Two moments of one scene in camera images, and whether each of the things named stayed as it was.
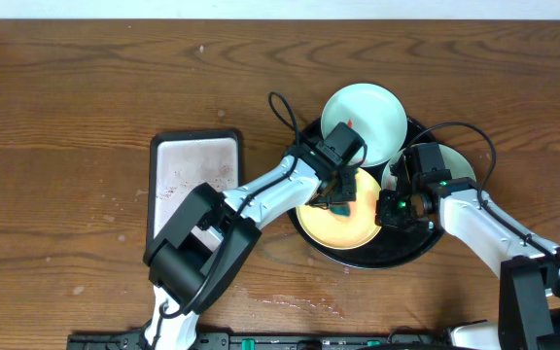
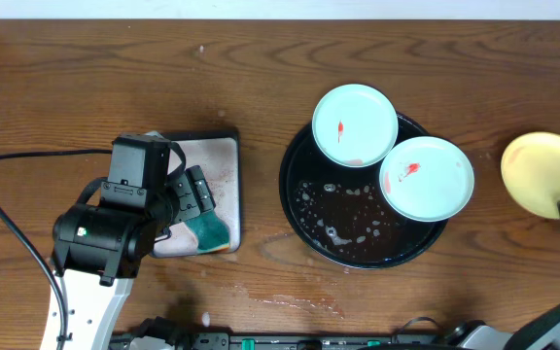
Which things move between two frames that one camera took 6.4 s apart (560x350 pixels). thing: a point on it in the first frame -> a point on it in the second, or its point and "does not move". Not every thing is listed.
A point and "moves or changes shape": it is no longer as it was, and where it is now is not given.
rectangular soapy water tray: x=182 y=160 does not move
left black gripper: x=340 y=190 -> x=194 y=192
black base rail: x=412 y=339 does not move
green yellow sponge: x=341 y=210 moves or changes shape
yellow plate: x=330 y=230 -> x=540 y=169
